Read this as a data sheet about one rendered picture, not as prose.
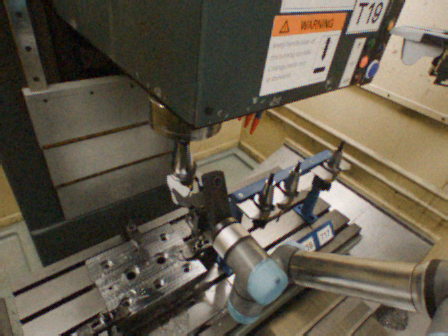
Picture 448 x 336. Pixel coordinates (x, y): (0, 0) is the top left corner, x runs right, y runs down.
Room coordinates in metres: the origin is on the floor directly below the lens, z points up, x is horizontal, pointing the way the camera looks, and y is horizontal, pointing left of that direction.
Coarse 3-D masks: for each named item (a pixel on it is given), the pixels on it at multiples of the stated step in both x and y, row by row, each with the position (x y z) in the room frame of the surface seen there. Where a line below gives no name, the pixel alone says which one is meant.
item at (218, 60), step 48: (96, 0) 0.56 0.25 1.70; (144, 0) 0.43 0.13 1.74; (192, 0) 0.35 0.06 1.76; (240, 0) 0.37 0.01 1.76; (96, 48) 0.60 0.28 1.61; (144, 48) 0.43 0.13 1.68; (192, 48) 0.35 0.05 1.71; (240, 48) 0.38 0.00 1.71; (336, 48) 0.52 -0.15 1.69; (192, 96) 0.35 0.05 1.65; (240, 96) 0.39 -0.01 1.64; (288, 96) 0.46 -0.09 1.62
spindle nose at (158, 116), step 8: (152, 104) 0.52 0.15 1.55; (160, 104) 0.50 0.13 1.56; (152, 112) 0.52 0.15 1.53; (160, 112) 0.50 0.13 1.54; (168, 112) 0.50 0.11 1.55; (152, 120) 0.52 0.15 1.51; (160, 120) 0.50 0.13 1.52; (168, 120) 0.50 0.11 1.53; (176, 120) 0.49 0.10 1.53; (152, 128) 0.52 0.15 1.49; (160, 128) 0.50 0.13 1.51; (168, 128) 0.50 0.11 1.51; (176, 128) 0.49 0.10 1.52; (184, 128) 0.49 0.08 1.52; (208, 128) 0.51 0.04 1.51; (216, 128) 0.53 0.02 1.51; (168, 136) 0.50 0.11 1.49; (176, 136) 0.50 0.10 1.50; (184, 136) 0.50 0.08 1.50; (192, 136) 0.50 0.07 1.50; (200, 136) 0.51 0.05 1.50; (208, 136) 0.52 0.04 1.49
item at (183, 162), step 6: (180, 144) 0.56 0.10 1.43; (186, 144) 0.57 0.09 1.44; (180, 150) 0.56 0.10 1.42; (186, 150) 0.56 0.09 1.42; (180, 156) 0.56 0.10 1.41; (186, 156) 0.56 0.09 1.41; (180, 162) 0.56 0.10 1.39; (186, 162) 0.56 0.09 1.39; (192, 162) 0.57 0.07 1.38; (180, 168) 0.55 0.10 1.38; (186, 168) 0.56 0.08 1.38; (192, 168) 0.57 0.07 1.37
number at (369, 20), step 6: (372, 0) 0.56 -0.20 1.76; (378, 0) 0.57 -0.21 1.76; (384, 0) 0.58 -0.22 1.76; (372, 6) 0.56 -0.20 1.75; (378, 6) 0.58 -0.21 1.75; (384, 6) 0.59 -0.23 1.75; (366, 12) 0.56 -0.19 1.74; (372, 12) 0.57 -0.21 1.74; (378, 12) 0.58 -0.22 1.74; (366, 18) 0.56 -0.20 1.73; (372, 18) 0.57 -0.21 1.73; (378, 18) 0.59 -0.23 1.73; (366, 24) 0.56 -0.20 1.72; (372, 24) 0.58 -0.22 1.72
